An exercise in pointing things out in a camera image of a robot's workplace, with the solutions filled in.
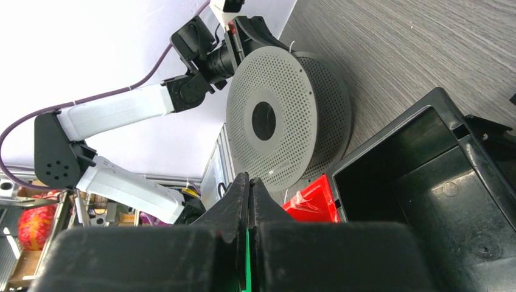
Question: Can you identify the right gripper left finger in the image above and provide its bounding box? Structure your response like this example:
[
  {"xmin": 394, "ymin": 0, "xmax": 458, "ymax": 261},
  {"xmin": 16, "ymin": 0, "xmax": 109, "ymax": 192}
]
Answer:
[{"xmin": 29, "ymin": 173, "xmax": 249, "ymax": 291}]

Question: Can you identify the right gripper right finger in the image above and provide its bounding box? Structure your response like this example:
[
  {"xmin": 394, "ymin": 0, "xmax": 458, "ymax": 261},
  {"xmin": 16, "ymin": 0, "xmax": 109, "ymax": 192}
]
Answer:
[{"xmin": 249, "ymin": 178, "xmax": 438, "ymax": 291}]

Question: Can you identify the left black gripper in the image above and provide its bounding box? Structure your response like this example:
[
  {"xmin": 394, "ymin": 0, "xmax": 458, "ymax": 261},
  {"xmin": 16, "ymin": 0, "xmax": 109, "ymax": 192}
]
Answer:
[{"xmin": 170, "ymin": 16, "xmax": 288, "ymax": 89}]

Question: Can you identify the grey perforated cable spool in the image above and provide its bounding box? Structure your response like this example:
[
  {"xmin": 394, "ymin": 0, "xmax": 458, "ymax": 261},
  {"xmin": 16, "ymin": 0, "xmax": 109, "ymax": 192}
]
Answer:
[{"xmin": 226, "ymin": 46, "xmax": 352, "ymax": 192}]

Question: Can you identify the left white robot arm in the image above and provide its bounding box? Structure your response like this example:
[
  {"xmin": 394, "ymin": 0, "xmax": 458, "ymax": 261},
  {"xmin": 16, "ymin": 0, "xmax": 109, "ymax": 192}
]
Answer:
[{"xmin": 33, "ymin": 16, "xmax": 284, "ymax": 224}]

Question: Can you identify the green plastic bin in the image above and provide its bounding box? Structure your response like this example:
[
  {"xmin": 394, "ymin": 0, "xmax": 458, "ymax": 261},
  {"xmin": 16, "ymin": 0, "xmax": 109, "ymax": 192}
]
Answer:
[{"xmin": 242, "ymin": 229, "xmax": 252, "ymax": 292}]

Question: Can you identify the red plastic bin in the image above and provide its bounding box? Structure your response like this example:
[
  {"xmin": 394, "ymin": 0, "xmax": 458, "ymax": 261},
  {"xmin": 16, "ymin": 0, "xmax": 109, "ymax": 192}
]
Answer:
[{"xmin": 282, "ymin": 175, "xmax": 341, "ymax": 223}]

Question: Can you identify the storage shelf with boxes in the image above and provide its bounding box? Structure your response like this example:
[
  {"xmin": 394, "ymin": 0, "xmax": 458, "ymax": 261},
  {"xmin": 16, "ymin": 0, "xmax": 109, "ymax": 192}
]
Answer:
[{"xmin": 0, "ymin": 169, "xmax": 142, "ymax": 292}]

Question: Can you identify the red patterned ball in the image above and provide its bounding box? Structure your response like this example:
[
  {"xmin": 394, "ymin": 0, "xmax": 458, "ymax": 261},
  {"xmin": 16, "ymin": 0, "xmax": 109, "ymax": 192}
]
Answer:
[{"xmin": 18, "ymin": 203, "xmax": 57, "ymax": 251}]

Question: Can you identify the black plastic bin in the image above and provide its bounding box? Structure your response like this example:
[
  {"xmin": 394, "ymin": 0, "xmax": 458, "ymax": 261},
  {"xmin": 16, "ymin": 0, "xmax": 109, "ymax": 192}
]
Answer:
[{"xmin": 327, "ymin": 87, "xmax": 515, "ymax": 291}]

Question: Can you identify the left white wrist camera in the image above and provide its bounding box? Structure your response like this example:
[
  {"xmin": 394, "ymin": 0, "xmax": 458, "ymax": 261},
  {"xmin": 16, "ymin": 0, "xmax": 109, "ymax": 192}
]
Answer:
[{"xmin": 209, "ymin": 0, "xmax": 245, "ymax": 28}]

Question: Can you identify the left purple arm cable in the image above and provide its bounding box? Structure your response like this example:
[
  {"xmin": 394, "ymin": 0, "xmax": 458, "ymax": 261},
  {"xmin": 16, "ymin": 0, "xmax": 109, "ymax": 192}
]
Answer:
[{"xmin": 0, "ymin": 0, "xmax": 211, "ymax": 192}]

